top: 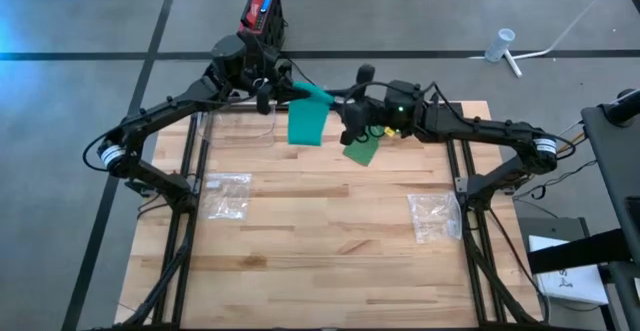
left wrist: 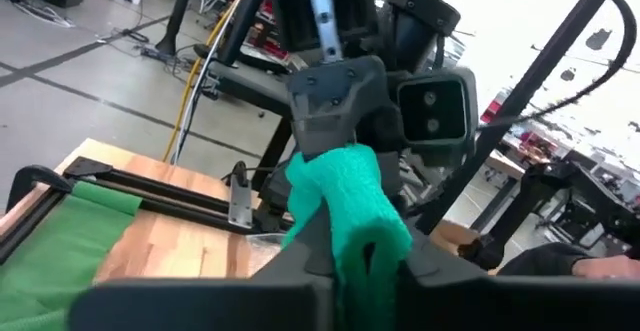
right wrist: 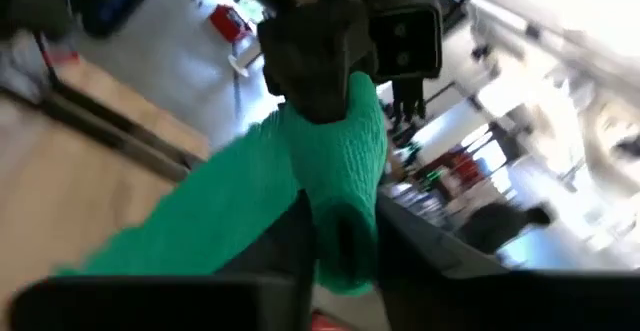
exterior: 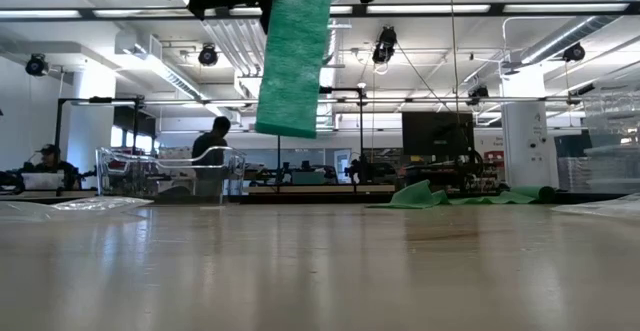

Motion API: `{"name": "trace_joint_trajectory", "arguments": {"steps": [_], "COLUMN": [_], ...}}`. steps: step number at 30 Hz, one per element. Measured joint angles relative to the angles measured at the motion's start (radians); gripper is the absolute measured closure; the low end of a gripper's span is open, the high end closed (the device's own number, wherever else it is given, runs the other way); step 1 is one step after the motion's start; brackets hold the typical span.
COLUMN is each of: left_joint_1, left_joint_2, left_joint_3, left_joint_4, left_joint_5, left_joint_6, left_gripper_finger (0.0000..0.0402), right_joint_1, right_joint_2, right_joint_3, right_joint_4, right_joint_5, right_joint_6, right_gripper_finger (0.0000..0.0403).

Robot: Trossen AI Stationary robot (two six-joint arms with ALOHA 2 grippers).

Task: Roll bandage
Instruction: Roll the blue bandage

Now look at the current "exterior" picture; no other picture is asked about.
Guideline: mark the clear plastic bag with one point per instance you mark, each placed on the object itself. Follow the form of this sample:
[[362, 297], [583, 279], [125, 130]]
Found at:
[[90, 205], [610, 206]]

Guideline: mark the clear plastic container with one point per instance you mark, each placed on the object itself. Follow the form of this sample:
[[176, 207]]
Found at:
[[150, 171]]

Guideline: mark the white ceiling pipes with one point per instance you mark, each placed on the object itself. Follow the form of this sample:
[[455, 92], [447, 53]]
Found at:
[[235, 46]]

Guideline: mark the black monitor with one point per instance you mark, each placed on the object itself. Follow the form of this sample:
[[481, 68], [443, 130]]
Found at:
[[435, 133]]

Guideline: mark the white rectangular air duct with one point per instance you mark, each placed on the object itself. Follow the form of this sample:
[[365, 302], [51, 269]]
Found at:
[[165, 73]]

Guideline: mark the silver round air duct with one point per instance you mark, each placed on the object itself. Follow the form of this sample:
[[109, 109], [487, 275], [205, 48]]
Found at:
[[575, 36]]

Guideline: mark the dark green bandage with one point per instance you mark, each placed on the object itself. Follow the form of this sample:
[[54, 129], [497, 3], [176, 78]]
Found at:
[[415, 196]]

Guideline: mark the stack of clear bins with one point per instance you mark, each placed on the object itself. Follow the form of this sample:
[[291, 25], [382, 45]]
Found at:
[[610, 166]]

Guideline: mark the person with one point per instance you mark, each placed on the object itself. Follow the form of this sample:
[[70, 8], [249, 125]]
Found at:
[[50, 163], [210, 143]]

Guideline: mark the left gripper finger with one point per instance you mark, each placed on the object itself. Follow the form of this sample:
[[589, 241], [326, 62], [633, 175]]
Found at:
[[266, 16]]

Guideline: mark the black overhead light bar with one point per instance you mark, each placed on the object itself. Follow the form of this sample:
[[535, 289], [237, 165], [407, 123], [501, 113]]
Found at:
[[497, 8]]

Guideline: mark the teal elastic bandage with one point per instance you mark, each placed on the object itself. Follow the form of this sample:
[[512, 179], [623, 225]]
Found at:
[[295, 71]]

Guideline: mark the white building column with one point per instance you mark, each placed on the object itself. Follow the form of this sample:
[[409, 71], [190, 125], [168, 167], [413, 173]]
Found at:
[[90, 131], [525, 136]]

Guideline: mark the white box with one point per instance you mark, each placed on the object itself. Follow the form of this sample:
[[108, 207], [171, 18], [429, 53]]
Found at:
[[42, 181]]

